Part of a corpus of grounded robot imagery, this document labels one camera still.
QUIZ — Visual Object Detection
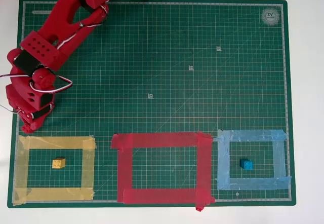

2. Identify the yellow tape square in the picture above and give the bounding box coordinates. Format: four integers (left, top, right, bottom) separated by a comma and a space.
12, 134, 98, 206

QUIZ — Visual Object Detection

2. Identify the blue tape square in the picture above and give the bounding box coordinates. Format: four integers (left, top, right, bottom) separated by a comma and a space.
213, 129, 292, 191

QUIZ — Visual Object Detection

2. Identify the yellow lego brick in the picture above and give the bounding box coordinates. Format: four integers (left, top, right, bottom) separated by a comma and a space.
52, 158, 66, 169

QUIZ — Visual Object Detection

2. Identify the blue lego brick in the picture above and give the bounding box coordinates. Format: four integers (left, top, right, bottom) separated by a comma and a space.
239, 158, 254, 171

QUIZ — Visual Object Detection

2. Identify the green cutting mat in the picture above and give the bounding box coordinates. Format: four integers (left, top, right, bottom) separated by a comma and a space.
7, 0, 297, 209

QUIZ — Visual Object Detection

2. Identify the white servo cable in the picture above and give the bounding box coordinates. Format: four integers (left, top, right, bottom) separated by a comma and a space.
0, 73, 33, 114
28, 73, 73, 95
56, 3, 110, 50

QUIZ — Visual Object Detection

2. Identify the red tape square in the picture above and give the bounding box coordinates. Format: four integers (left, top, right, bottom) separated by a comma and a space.
110, 130, 216, 212

